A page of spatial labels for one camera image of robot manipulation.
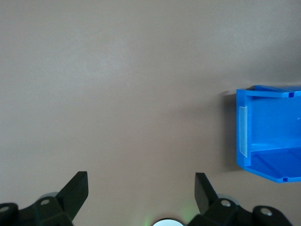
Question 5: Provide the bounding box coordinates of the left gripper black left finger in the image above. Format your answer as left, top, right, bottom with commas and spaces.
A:
0, 170, 89, 226

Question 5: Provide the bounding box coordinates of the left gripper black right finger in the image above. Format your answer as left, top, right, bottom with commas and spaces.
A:
187, 172, 293, 226

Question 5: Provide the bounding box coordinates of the blue plastic storage bin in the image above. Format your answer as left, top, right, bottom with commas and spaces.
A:
235, 84, 301, 184

